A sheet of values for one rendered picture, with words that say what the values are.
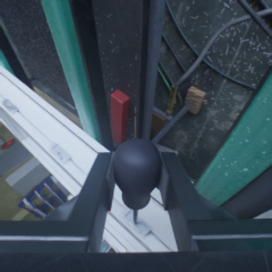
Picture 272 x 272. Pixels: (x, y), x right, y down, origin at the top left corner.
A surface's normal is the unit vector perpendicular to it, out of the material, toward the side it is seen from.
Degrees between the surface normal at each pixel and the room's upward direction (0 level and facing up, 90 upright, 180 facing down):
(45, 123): 90
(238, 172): 0
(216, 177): 0
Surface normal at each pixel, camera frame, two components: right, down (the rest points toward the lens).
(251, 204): -0.65, 0.61
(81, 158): 0.01, -0.59
